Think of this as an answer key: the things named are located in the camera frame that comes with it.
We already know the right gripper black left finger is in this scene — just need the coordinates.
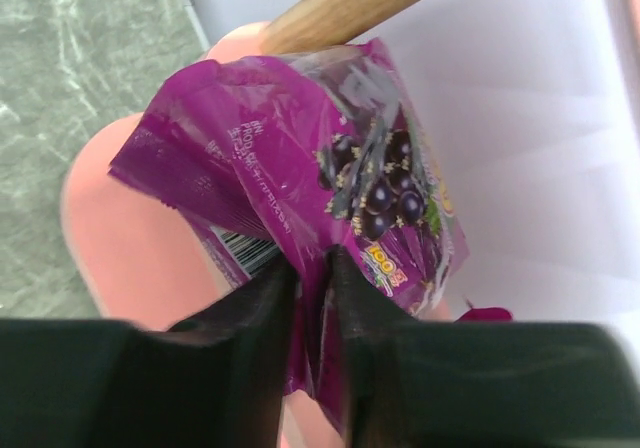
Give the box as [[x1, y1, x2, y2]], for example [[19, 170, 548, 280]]
[[1, 257, 298, 447]]

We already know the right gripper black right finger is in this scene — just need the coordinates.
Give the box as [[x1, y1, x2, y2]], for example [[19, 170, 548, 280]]
[[329, 247, 639, 447]]

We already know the purple candy bag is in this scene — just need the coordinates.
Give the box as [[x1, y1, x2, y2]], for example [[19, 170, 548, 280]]
[[111, 39, 468, 425], [457, 298, 514, 322]]

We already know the pink three-tier shelf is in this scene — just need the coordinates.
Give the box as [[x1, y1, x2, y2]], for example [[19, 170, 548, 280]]
[[59, 0, 476, 448]]

